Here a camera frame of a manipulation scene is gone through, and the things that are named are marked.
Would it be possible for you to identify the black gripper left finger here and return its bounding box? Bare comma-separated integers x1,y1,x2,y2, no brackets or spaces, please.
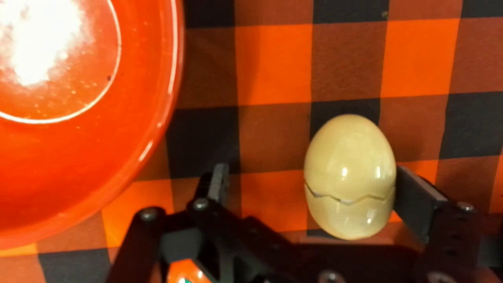
196,162,232,210

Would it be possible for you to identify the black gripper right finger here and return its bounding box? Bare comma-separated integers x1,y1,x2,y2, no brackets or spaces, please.
393,163,459,248

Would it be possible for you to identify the cream plastic toy egg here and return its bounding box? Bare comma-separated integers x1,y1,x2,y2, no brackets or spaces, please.
302,113,397,242

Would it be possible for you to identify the orange bowl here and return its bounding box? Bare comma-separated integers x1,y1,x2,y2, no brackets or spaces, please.
0,0,187,251

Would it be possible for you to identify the orange black checked tablecloth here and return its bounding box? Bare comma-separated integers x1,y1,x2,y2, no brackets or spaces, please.
0,0,503,283

